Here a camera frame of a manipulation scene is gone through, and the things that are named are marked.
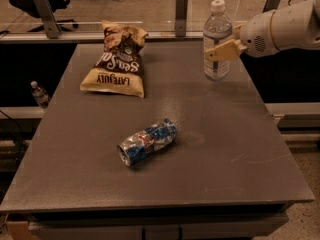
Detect metal railing post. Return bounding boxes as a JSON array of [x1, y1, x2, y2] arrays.
[[175, 0, 188, 37], [33, 0, 61, 39], [262, 0, 285, 14]]

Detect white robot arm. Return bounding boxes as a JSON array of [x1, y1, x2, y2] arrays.
[[204, 0, 320, 62]]

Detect black cable at left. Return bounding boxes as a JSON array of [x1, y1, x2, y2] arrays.
[[0, 109, 27, 172]]

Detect small water bottle on ledge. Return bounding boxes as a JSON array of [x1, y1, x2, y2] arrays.
[[30, 81, 50, 109]]

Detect left metal railing post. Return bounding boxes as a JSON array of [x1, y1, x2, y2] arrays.
[[33, 0, 61, 39]]

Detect middle metal railing post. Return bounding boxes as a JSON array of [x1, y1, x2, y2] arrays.
[[175, 0, 188, 37]]

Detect crushed blue silver can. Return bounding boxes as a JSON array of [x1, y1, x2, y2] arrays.
[[118, 118, 177, 166]]

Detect blue label plastic water bottle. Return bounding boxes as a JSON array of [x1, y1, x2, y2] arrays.
[[203, 0, 232, 81]]

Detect brown yellow chip bag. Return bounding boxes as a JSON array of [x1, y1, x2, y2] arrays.
[[80, 20, 148, 98]]

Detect right metal railing post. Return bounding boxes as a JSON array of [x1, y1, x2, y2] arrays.
[[262, 0, 285, 14]]

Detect black office chair left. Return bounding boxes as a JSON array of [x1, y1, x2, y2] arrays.
[[9, 0, 78, 38]]

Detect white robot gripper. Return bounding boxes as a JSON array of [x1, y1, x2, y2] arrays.
[[204, 10, 278, 62]]

